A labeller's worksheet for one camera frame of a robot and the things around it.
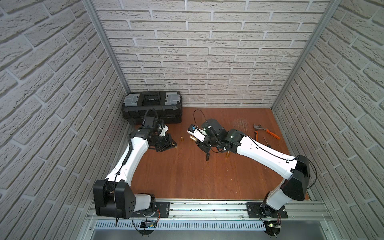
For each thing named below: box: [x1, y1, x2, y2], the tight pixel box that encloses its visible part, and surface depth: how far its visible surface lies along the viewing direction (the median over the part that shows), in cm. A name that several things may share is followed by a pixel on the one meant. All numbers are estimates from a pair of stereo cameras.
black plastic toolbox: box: [121, 91, 183, 126], surface depth 102 cm
